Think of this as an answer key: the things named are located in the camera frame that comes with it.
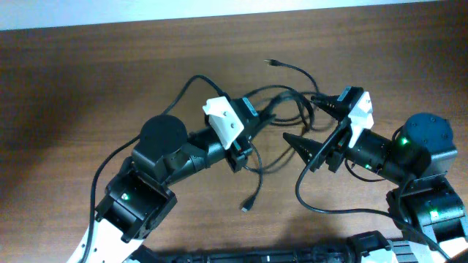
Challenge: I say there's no right camera cable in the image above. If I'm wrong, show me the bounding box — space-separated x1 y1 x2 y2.
294 120 454 260

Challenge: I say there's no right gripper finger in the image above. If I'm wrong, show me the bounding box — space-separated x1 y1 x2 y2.
311 95 347 121
283 132 322 164

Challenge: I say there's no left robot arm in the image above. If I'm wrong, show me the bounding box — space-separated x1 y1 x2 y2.
69 115 275 262

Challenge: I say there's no black cable bundle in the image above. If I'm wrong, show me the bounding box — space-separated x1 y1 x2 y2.
240 58 336 213

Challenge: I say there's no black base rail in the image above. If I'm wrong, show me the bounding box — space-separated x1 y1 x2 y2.
124 231 446 263

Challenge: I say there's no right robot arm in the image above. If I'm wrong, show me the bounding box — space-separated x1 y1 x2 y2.
283 90 467 262

